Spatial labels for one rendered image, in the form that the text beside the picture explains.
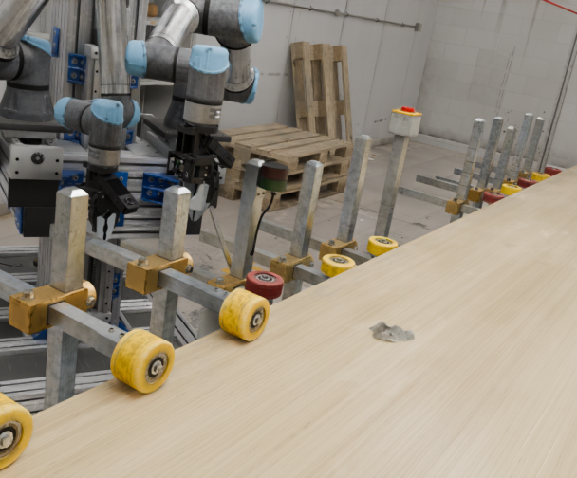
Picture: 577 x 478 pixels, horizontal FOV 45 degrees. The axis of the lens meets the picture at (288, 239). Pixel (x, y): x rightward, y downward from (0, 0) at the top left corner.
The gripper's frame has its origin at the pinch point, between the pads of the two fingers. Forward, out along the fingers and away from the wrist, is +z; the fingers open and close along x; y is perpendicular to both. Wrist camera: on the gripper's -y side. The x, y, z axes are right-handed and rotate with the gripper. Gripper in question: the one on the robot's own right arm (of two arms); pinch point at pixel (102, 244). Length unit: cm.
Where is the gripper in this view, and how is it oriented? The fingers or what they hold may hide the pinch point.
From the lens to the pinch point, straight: 181.9
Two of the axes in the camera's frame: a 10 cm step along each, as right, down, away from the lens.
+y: -8.2, -3.0, 4.8
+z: -1.6, 9.4, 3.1
